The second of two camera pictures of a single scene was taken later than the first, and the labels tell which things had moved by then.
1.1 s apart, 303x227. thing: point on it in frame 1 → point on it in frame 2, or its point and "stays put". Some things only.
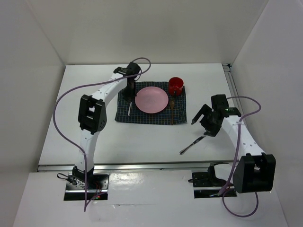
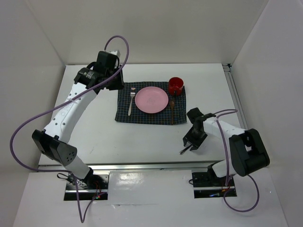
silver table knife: (196, 141) stays put
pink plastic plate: (151, 100) stays put
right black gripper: (206, 110) → (195, 143)
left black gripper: (129, 94) → (120, 84)
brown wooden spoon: (172, 103) stays put
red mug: (175, 86) stays put
